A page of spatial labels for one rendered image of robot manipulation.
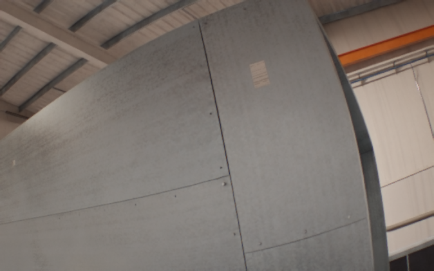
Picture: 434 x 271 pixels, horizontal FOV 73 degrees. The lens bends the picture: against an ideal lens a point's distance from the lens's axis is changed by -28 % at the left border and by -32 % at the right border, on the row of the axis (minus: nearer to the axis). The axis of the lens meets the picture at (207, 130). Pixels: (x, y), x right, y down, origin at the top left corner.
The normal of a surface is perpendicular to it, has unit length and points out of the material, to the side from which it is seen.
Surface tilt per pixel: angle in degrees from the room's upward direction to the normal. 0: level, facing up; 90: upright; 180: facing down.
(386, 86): 90
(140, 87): 90
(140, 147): 90
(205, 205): 90
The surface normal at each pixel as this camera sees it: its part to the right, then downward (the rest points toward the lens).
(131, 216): -0.49, -0.18
